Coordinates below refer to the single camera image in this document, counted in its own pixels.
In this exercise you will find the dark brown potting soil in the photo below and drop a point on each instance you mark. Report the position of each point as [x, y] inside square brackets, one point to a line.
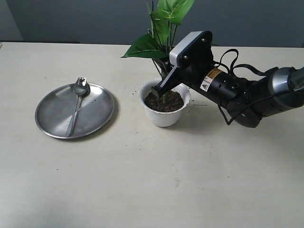
[169, 102]

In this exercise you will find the white plastic flower pot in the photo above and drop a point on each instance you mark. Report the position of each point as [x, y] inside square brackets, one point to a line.
[162, 119]

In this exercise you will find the artificial red flower stem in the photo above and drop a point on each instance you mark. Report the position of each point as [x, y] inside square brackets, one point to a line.
[165, 17]

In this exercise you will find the round steel plate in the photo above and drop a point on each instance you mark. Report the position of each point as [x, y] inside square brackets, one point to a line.
[54, 112]

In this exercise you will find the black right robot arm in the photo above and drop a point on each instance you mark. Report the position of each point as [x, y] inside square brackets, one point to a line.
[242, 93]

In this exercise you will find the steel spork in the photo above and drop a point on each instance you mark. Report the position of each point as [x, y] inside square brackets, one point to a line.
[80, 87]

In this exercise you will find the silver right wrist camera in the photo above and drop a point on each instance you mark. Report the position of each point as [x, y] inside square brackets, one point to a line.
[192, 47]

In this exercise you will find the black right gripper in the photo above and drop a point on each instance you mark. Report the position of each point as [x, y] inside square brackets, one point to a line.
[203, 77]

